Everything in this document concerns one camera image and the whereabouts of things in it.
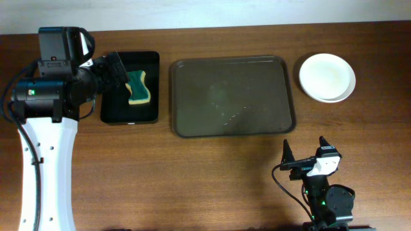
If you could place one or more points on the black rectangular sponge tray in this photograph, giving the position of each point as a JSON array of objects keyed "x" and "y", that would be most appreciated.
[{"x": 115, "y": 109}]

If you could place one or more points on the pink plate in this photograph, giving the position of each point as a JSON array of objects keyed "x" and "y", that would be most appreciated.
[{"x": 335, "y": 89}]

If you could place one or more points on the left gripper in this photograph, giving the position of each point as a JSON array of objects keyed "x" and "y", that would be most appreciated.
[{"x": 104, "y": 64}]

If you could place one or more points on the green and yellow sponge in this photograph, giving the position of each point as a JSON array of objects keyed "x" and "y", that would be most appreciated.
[{"x": 139, "y": 93}]

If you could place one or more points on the dark brown serving tray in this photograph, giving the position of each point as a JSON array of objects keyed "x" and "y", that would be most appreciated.
[{"x": 231, "y": 96}]

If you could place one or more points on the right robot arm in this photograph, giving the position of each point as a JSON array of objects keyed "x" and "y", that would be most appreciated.
[{"x": 328, "y": 206}]

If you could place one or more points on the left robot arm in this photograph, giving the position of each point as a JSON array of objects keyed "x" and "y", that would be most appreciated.
[{"x": 47, "y": 150}]

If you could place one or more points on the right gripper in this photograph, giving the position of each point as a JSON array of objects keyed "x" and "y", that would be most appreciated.
[{"x": 301, "y": 168}]

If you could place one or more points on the white cream plate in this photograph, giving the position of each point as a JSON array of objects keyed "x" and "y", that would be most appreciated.
[{"x": 315, "y": 65}]

